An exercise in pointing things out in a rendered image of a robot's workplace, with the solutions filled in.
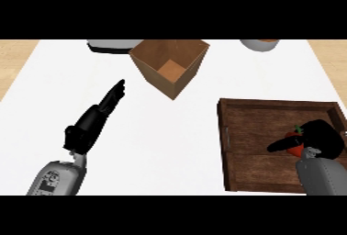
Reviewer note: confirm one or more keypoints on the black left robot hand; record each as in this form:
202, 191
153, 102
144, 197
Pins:
90, 124

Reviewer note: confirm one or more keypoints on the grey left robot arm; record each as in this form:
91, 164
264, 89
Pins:
57, 179

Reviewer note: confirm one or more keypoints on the grey round pot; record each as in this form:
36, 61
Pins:
261, 44

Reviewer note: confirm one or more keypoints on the brown cardboard box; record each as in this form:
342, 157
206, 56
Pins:
171, 62

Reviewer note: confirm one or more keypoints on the grey and black appliance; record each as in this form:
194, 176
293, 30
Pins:
112, 46

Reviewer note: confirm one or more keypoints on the dark brown wooden tray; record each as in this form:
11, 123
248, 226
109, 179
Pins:
261, 143

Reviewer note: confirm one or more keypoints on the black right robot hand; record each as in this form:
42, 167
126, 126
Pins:
323, 136

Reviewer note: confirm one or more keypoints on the red bell pepper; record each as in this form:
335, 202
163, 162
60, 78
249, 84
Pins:
296, 147

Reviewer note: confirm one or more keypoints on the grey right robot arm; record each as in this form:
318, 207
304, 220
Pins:
323, 176

